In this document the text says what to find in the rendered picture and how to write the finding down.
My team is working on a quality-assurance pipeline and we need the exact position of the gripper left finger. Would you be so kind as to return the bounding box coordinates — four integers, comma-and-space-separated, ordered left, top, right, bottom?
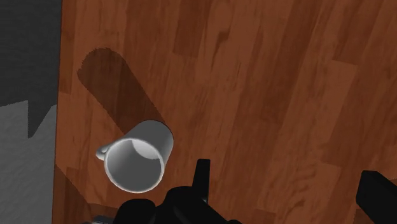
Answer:
113, 158, 243, 224

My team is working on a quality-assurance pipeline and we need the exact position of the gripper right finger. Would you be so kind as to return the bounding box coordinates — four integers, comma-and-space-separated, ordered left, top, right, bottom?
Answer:
355, 170, 397, 224

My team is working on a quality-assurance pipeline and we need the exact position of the white mug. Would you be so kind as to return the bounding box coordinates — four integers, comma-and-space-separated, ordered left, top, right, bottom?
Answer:
95, 120, 174, 193

